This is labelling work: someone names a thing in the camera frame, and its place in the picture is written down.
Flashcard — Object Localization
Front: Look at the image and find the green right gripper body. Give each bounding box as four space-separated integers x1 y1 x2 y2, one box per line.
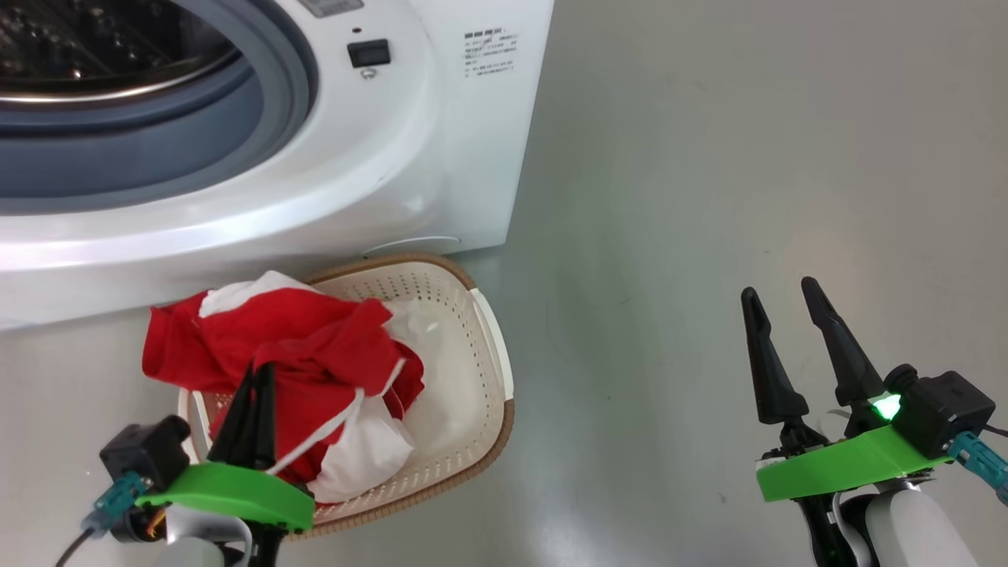
756 409 954 503

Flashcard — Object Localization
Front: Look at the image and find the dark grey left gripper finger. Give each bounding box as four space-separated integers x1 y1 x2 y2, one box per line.
209 364 258 465
252 362 276 470

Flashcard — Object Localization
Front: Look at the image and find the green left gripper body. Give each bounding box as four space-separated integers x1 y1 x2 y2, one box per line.
135 461 316 533

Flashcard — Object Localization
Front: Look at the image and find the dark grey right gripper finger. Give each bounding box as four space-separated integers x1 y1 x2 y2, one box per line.
801 276 887 408
740 287 810 426

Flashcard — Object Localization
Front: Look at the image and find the red and white garment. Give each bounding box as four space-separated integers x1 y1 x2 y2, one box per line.
142 270 426 505

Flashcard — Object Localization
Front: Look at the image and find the cream basket with brown rim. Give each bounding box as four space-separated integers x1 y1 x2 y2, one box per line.
177 252 515 540

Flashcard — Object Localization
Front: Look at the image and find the white front-load washing machine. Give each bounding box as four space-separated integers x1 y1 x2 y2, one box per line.
0 0 556 332

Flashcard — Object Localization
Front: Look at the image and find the black door latch socket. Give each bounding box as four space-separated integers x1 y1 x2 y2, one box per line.
347 39 392 69

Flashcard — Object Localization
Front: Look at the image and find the round drain filter cover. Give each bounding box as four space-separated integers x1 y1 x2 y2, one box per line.
362 235 461 259

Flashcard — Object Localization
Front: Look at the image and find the grey warning label sticker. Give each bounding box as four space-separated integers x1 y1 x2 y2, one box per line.
298 0 365 18

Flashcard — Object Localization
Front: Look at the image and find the teal cable connector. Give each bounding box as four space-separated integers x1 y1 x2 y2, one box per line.
83 472 150 536
945 432 1008 505

